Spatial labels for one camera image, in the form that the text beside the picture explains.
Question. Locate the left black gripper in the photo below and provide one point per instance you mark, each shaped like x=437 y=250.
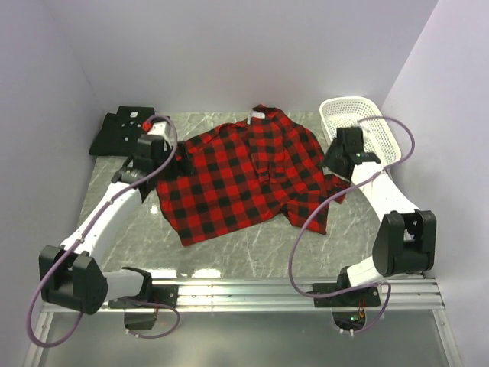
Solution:
x=183 y=165

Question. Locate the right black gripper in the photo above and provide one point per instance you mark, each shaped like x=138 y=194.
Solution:
x=328 y=159

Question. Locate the red black plaid shirt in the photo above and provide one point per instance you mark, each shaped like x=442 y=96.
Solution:
x=246 y=173

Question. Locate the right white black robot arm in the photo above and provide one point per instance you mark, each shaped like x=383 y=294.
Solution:
x=406 y=239

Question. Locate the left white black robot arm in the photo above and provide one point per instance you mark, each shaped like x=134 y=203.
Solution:
x=71 y=273

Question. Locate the white plastic mesh basket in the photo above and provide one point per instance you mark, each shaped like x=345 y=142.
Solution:
x=343 y=112

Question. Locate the folded black button shirt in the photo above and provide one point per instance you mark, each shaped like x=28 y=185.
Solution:
x=121 y=131

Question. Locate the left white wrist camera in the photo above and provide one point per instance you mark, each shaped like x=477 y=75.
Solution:
x=159 y=128

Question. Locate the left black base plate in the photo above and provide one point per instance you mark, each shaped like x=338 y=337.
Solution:
x=166 y=294

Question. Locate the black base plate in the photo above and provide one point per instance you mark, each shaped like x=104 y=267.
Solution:
x=166 y=294
x=368 y=297

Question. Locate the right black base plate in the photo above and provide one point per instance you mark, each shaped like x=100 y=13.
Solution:
x=368 y=297

